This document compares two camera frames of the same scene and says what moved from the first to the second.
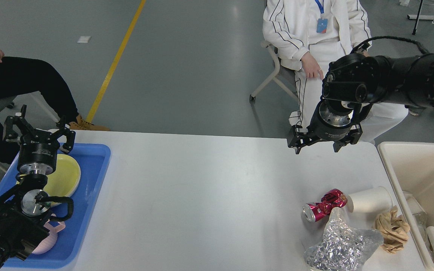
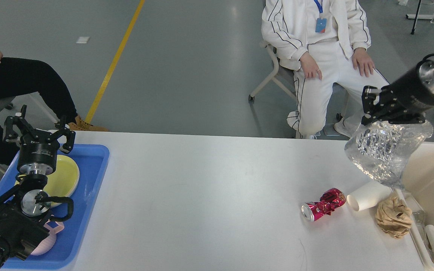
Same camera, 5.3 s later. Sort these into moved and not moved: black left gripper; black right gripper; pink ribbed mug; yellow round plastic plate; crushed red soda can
Moved: black right gripper
Not moved: yellow round plastic plate; crushed red soda can; black left gripper; pink ribbed mug
